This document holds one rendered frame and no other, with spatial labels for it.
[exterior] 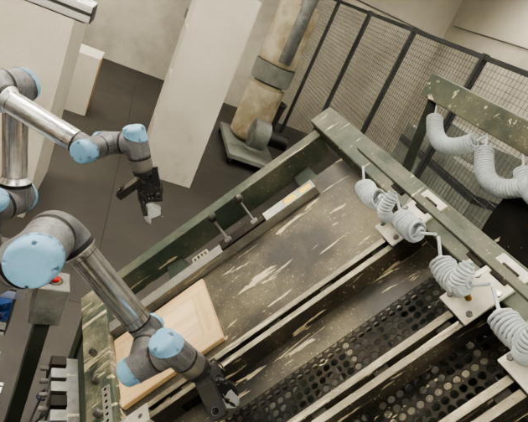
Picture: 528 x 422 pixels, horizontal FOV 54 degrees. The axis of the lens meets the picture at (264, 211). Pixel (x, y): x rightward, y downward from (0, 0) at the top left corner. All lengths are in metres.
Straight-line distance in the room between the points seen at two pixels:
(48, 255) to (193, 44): 4.27
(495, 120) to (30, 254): 1.57
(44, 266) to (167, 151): 4.46
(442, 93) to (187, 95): 3.54
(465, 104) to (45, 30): 2.72
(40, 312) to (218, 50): 3.66
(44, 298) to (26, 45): 2.13
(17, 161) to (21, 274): 0.87
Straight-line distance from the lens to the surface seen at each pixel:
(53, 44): 3.88
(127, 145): 1.78
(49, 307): 2.24
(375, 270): 1.56
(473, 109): 2.13
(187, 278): 1.99
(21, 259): 1.23
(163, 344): 1.32
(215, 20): 5.30
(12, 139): 2.03
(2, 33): 3.94
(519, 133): 1.97
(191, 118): 5.50
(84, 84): 6.69
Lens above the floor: 2.25
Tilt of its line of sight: 22 degrees down
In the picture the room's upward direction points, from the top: 25 degrees clockwise
